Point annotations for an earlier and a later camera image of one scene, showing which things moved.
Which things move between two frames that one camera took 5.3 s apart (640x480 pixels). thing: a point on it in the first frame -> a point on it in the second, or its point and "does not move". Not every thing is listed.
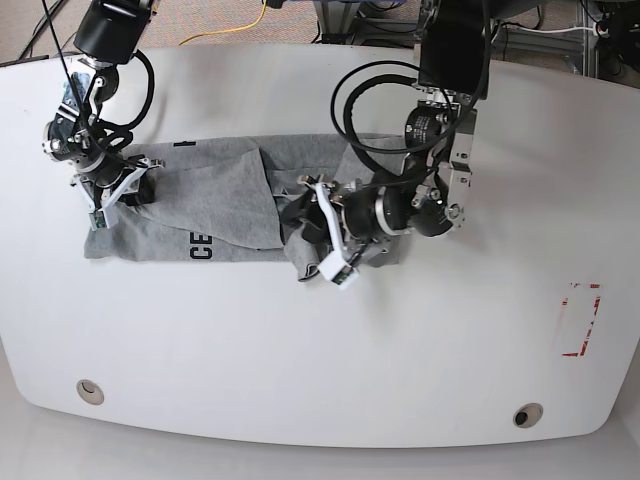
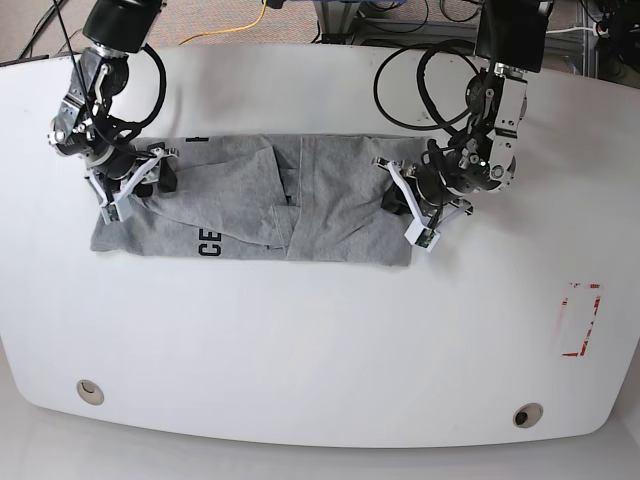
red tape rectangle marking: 565,303 does not move
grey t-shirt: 220,200 does not move
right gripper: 352,223 -> 428,195
